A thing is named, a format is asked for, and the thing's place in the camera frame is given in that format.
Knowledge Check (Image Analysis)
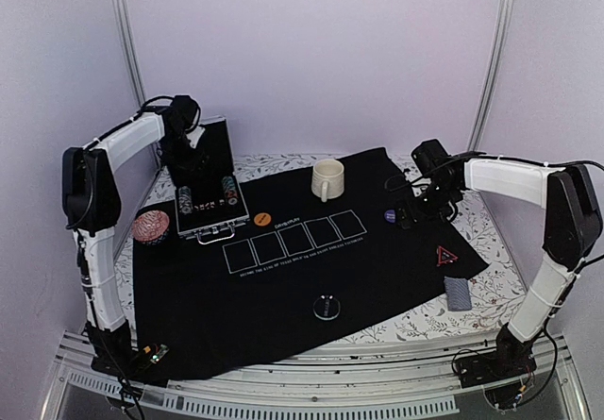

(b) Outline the front aluminium rail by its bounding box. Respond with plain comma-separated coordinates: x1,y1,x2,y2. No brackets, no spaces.
41,332,592,419

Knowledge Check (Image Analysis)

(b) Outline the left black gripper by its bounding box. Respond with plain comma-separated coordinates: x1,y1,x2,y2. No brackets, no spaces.
162,131,210,177

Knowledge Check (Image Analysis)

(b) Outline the cream ceramic mug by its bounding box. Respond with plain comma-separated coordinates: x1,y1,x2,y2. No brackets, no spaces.
310,159,344,203

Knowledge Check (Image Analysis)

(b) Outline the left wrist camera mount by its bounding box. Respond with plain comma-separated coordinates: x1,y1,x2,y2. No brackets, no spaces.
185,125,206,149

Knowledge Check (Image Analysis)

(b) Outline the small green circuit board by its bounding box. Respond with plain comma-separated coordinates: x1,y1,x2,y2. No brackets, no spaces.
142,344,170,364

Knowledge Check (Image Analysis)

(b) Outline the blue patterned card deck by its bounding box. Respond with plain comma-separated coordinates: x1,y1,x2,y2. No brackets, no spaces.
444,277,473,312

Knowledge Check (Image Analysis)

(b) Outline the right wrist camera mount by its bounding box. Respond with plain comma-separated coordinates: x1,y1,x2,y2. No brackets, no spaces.
411,139,450,175

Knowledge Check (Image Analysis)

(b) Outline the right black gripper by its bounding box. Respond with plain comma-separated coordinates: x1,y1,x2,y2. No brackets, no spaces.
394,179,460,229

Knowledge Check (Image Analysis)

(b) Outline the dice row in case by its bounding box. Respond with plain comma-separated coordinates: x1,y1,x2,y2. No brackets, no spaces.
193,199,226,210

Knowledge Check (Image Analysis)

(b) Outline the purple small blind button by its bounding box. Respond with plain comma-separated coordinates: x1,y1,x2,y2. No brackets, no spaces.
384,210,397,224

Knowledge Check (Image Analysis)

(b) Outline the aluminium frame post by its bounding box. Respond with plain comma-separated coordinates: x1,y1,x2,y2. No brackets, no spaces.
111,0,145,106
467,0,515,151

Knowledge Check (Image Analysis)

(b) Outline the red triangle black token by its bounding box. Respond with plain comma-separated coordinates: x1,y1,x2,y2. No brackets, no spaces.
436,245,459,267

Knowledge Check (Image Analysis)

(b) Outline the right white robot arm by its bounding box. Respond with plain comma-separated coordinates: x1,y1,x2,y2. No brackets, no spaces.
384,139,603,387

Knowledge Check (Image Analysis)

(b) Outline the orange big blind button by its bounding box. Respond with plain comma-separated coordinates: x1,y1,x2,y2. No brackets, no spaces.
253,212,272,227

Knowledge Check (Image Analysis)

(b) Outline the left aluminium frame post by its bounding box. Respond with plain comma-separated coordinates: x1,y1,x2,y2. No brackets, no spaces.
111,0,145,106

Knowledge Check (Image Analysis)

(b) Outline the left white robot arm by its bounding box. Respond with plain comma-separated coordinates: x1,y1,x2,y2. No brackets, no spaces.
62,95,204,378

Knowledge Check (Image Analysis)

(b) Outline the black poker table mat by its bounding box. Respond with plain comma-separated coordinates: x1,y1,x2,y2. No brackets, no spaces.
133,148,486,383

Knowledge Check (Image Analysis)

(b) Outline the right aluminium frame post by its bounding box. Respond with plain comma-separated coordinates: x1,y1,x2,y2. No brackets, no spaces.
467,0,515,151

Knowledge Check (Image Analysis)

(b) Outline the aluminium poker chip case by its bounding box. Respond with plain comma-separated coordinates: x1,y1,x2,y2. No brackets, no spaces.
160,115,249,245

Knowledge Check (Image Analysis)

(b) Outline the poker chip stack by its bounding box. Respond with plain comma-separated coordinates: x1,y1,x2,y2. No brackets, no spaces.
221,176,239,206
177,186,193,215

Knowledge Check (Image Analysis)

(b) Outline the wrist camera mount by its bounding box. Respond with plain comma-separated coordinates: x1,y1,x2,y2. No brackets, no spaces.
411,139,450,175
185,125,206,149

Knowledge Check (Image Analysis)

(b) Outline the clear black dealer button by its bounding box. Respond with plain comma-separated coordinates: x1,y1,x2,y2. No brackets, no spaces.
312,294,341,321

